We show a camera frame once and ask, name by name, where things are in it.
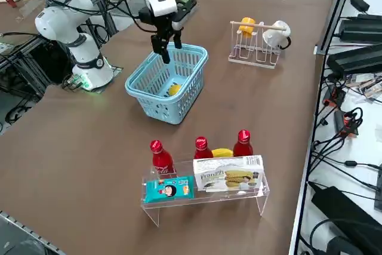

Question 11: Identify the white wire cup rack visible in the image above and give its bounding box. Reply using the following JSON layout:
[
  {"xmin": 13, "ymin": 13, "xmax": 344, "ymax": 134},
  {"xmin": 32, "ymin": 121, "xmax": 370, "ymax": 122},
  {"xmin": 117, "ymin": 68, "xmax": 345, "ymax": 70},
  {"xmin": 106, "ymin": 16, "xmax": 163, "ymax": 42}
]
[{"xmin": 228, "ymin": 20, "xmax": 288, "ymax": 70}]

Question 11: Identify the orange black electronic device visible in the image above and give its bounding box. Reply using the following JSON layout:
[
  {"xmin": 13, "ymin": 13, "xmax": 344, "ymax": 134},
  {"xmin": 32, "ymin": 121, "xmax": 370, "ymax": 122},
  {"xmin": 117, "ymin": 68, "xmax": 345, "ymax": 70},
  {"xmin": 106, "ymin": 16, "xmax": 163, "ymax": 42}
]
[
  {"xmin": 333, "ymin": 107, "xmax": 364, "ymax": 139},
  {"xmin": 323, "ymin": 85, "xmax": 347, "ymax": 108}
]

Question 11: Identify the white biscuit box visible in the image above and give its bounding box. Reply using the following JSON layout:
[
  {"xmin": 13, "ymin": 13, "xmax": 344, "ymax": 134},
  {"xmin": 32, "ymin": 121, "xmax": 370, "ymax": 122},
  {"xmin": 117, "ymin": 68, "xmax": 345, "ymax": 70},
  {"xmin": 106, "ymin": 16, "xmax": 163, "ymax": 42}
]
[{"xmin": 192, "ymin": 155, "xmax": 265, "ymax": 193}]

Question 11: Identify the yellow cup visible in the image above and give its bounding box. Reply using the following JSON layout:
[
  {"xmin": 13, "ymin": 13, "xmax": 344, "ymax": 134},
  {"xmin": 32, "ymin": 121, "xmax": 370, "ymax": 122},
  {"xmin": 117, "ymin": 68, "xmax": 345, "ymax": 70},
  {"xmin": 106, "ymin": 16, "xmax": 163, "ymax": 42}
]
[{"xmin": 238, "ymin": 17, "xmax": 256, "ymax": 38}]

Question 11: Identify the clear acrylic rack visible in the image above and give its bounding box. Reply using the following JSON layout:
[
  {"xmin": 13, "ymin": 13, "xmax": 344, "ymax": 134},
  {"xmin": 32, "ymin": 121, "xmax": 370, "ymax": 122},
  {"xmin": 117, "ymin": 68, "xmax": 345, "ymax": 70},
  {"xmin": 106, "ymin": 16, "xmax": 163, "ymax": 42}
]
[{"xmin": 140, "ymin": 155, "xmax": 270, "ymax": 228}]

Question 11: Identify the large black power brick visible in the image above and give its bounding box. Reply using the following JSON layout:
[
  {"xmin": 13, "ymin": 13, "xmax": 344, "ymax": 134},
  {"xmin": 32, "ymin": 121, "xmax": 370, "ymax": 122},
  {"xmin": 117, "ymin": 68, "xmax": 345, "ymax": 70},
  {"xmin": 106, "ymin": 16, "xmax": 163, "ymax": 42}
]
[{"xmin": 309, "ymin": 180, "xmax": 382, "ymax": 238}]

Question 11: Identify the teal snack packet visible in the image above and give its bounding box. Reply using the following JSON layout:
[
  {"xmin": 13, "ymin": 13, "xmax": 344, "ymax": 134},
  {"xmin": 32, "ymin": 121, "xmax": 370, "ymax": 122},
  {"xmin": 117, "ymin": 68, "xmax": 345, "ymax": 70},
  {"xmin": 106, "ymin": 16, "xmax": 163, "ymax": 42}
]
[{"xmin": 144, "ymin": 175, "xmax": 195, "ymax": 204}]

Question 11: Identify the black cable with inline box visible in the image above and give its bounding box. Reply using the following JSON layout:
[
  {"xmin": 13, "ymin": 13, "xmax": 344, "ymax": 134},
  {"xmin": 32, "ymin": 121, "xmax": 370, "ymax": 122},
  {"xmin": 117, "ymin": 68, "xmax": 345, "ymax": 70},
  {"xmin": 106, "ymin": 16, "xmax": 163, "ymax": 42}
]
[{"xmin": 310, "ymin": 140, "xmax": 382, "ymax": 192}]

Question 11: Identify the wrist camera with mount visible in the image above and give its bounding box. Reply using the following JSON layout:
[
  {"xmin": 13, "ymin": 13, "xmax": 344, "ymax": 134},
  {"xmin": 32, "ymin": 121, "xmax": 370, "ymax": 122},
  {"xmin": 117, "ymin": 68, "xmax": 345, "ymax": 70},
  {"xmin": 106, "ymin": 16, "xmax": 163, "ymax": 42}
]
[{"xmin": 174, "ymin": 0, "xmax": 198, "ymax": 31}]

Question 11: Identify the light blue plastic basket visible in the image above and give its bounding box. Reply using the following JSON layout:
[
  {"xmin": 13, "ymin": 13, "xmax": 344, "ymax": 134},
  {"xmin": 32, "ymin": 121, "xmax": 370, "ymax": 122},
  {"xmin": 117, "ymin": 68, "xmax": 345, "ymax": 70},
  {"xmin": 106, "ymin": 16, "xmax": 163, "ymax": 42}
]
[{"xmin": 124, "ymin": 42, "xmax": 209, "ymax": 125}]

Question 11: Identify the yellow starfruit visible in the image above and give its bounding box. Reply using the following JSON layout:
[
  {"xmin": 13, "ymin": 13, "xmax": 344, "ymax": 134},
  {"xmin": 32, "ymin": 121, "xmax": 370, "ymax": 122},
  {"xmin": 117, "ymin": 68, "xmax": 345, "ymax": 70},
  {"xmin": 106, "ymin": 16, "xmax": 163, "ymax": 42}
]
[{"xmin": 211, "ymin": 147, "xmax": 234, "ymax": 159}]

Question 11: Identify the small black power adapter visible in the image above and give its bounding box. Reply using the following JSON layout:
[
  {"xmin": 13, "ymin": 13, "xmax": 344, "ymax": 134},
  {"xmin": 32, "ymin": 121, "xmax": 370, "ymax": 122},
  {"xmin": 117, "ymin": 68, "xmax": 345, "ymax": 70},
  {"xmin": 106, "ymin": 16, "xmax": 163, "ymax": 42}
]
[{"xmin": 348, "ymin": 0, "xmax": 371, "ymax": 13}]

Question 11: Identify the white cup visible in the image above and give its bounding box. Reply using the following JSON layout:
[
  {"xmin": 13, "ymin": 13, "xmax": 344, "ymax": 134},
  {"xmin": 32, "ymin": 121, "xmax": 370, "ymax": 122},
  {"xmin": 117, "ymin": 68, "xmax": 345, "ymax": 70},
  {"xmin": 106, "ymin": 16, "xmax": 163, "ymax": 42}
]
[{"xmin": 261, "ymin": 20, "xmax": 292, "ymax": 50}]

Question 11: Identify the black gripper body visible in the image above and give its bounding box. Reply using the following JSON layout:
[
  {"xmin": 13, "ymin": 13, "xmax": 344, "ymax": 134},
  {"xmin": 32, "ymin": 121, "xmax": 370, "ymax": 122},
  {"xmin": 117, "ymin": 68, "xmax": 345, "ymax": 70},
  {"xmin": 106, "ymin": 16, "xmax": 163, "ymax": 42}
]
[{"xmin": 138, "ymin": 5, "xmax": 184, "ymax": 41}]

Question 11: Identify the aluminium camera post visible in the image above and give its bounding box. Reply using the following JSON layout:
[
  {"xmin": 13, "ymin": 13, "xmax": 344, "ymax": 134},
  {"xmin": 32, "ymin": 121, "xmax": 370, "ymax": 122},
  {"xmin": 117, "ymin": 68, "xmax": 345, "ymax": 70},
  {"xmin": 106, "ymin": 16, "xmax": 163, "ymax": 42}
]
[{"xmin": 315, "ymin": 0, "xmax": 359, "ymax": 54}]

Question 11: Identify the aluminium rail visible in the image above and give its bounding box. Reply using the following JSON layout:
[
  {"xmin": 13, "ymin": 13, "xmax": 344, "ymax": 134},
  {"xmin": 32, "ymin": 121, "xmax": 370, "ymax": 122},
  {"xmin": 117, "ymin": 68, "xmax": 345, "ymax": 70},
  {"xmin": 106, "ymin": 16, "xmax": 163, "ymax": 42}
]
[{"xmin": 0, "ymin": 210, "xmax": 65, "ymax": 255}]

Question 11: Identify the red cola drink bottle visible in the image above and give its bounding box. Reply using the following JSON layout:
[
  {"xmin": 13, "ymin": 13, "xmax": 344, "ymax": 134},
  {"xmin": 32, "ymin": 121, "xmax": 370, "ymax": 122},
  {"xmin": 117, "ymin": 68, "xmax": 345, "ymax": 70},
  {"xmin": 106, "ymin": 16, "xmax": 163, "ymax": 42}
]
[
  {"xmin": 193, "ymin": 136, "xmax": 214, "ymax": 160},
  {"xmin": 233, "ymin": 129, "xmax": 254, "ymax": 158},
  {"xmin": 149, "ymin": 139, "xmax": 175, "ymax": 175}
]

